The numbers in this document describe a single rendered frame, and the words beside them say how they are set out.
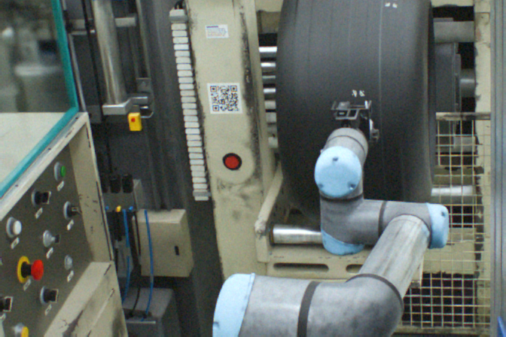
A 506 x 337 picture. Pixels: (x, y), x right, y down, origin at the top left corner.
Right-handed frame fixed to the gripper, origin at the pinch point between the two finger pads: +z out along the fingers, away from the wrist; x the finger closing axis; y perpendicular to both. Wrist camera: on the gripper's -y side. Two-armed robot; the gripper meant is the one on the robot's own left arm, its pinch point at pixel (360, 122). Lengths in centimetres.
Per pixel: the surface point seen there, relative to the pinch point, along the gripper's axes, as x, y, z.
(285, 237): 20.7, -33.4, 17.1
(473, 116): -22, -20, 65
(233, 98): 31.4, -1.3, 21.8
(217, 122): 35.6, -7.0, 22.4
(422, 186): -11.4, -17.3, 8.4
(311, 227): 14.8, -31.5, 18.5
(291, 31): 14.3, 16.8, 9.7
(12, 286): 64, -21, -34
